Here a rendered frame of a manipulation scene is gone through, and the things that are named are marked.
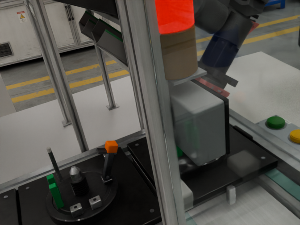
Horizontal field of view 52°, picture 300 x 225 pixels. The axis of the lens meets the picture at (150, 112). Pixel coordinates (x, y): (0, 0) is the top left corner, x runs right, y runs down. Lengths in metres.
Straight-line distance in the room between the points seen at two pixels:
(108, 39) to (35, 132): 0.51
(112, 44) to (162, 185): 0.45
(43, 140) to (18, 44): 3.74
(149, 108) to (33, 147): 0.76
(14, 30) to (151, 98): 4.43
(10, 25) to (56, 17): 0.61
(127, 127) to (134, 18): 0.74
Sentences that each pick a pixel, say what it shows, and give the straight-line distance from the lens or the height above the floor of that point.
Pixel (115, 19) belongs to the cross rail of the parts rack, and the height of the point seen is 1.23.
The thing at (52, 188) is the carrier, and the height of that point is 1.04.
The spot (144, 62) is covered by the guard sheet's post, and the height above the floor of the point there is 1.29.
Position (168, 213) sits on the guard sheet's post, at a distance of 0.44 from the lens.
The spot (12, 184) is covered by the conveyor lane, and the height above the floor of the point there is 0.96.
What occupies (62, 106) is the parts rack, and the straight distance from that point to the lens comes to 1.11.
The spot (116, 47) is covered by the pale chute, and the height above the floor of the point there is 1.17.
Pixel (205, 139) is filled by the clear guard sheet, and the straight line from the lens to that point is 0.27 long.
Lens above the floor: 1.40
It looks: 30 degrees down
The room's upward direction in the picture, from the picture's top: 10 degrees counter-clockwise
